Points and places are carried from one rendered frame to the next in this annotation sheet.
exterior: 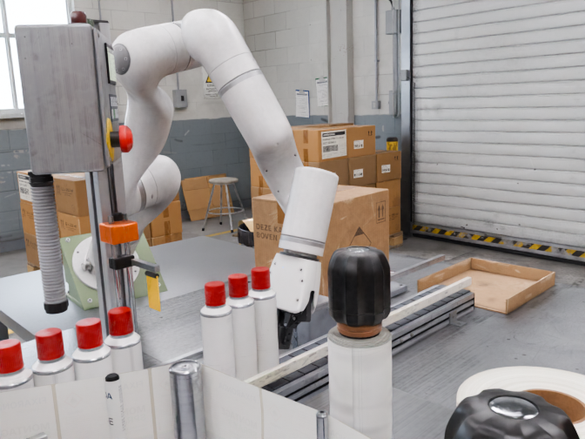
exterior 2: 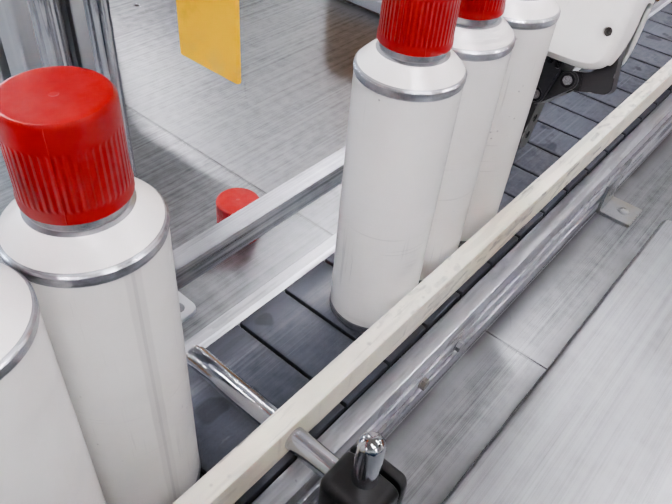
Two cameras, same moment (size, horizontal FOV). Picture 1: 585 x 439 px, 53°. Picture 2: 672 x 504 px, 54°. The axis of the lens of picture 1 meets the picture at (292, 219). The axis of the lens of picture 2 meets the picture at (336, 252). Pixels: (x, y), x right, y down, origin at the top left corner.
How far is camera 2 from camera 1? 69 cm
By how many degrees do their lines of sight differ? 32
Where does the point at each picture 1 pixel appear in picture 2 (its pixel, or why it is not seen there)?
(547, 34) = not seen: outside the picture
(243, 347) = (456, 175)
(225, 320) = (450, 111)
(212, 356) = (383, 217)
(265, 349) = (492, 169)
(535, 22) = not seen: outside the picture
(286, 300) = (565, 25)
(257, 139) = not seen: outside the picture
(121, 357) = (92, 315)
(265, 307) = (528, 54)
